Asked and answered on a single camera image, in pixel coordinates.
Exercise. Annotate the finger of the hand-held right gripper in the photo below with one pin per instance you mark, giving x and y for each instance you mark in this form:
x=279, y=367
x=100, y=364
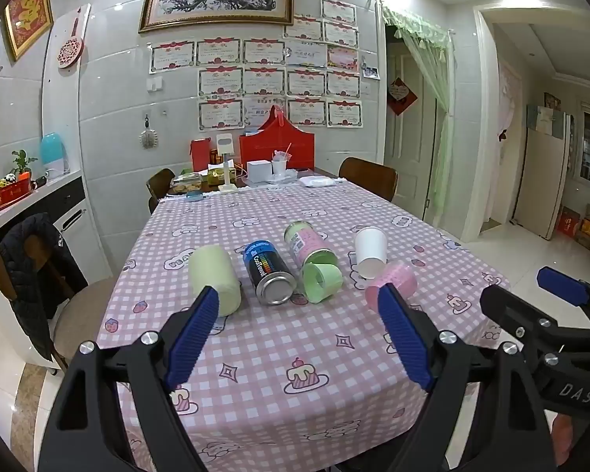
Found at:
x=563, y=285
x=504, y=307

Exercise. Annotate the small wall photo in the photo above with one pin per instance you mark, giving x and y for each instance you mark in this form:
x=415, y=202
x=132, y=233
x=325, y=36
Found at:
x=370, y=73

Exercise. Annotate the clear cup with straws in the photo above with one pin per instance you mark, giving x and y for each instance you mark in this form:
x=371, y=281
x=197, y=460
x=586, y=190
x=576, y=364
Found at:
x=280, y=161

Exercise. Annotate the white desk lamp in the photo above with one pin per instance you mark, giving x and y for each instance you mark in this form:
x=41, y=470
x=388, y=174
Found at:
x=224, y=164

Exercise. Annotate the round red hanging ornament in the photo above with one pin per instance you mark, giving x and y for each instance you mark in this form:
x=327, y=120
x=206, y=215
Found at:
x=71, y=49

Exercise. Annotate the blue and white humidifier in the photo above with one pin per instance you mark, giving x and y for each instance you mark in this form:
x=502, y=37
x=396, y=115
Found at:
x=53, y=150

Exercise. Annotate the white paper cup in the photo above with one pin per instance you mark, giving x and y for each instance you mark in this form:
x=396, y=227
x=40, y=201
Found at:
x=371, y=250

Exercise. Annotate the small silver hanging ornament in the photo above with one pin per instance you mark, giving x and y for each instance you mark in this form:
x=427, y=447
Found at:
x=147, y=136

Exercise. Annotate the dark metal can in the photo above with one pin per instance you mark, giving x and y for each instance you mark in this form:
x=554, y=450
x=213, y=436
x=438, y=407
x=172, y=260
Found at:
x=269, y=273

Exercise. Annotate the small red box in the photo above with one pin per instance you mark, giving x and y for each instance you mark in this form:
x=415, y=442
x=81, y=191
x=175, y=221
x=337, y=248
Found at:
x=200, y=153

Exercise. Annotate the pink checked tablecloth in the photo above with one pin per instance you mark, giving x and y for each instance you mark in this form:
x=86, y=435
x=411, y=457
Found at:
x=285, y=339

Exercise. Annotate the large red gift bag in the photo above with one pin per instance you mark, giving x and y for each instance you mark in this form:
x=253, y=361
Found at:
x=278, y=143

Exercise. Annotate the group of wall certificates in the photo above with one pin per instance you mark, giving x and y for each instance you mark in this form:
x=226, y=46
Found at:
x=265, y=81

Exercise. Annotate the leaning white board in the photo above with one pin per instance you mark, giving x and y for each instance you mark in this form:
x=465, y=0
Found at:
x=541, y=177

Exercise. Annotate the plate of food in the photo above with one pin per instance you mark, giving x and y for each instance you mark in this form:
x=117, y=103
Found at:
x=186, y=187

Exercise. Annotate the green lace curtain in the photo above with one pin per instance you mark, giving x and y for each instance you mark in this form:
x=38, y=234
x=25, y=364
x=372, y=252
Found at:
x=425, y=103

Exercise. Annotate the green tissue box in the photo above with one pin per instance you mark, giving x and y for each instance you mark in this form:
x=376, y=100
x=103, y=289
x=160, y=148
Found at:
x=216, y=175

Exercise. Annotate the white square box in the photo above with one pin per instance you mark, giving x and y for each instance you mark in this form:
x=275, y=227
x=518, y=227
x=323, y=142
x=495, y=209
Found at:
x=259, y=171

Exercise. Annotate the green and pink cup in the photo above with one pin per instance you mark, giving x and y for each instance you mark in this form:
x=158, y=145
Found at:
x=310, y=255

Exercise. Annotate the brown dining chair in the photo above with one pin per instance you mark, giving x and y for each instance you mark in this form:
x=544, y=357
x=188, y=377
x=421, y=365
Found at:
x=369, y=177
x=158, y=188

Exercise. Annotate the red tray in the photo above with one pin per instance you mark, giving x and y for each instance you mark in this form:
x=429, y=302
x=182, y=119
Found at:
x=11, y=194

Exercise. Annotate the white wall socket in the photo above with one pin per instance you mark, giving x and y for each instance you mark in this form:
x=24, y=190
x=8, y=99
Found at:
x=153, y=83

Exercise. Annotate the wooden chair with cushion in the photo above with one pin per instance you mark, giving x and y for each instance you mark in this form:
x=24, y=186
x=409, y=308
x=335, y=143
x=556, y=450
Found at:
x=54, y=305

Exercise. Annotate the black jacket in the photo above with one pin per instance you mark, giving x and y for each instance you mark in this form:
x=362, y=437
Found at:
x=34, y=268

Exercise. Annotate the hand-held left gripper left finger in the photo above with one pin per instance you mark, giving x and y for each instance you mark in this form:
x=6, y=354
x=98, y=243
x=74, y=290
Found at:
x=192, y=341

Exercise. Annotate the white tissue pack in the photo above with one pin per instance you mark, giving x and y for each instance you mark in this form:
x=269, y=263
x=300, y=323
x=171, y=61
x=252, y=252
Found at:
x=317, y=182

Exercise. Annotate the red diamond door decoration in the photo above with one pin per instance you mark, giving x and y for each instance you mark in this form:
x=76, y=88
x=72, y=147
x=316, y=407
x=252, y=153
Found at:
x=401, y=96

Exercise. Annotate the pale yellow cup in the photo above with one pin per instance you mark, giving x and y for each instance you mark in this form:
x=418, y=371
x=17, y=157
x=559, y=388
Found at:
x=215, y=278

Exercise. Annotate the white door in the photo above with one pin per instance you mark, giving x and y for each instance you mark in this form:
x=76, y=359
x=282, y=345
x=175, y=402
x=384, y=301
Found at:
x=407, y=128

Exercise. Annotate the small potted plant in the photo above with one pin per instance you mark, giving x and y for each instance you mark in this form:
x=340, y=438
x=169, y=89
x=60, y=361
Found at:
x=22, y=161

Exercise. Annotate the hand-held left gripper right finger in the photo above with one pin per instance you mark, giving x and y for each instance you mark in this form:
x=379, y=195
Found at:
x=405, y=339

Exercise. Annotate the red and gold framed picture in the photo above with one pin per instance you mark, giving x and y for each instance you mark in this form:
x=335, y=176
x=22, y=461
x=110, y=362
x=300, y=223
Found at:
x=28, y=14

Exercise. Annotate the cardboard boxes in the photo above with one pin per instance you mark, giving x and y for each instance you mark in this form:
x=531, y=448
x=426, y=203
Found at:
x=577, y=223

